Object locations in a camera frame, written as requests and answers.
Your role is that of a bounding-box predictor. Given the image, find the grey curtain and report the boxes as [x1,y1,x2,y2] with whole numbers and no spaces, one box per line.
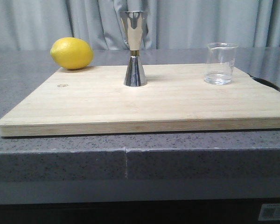
[0,0,280,50]

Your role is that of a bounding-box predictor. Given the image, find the yellow lemon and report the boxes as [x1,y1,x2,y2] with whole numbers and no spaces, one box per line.
[50,37,94,70]

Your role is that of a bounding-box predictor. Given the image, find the white label sticker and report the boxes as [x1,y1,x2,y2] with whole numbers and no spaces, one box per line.
[258,203,280,221]

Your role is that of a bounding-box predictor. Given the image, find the wooden cutting board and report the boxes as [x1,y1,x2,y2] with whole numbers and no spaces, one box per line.
[0,64,280,137]

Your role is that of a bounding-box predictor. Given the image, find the steel cocktail jigger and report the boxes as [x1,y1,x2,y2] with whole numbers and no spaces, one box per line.
[119,11,147,87]

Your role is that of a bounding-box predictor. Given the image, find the small glass beaker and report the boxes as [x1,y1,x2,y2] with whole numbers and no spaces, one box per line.
[204,42,238,85]

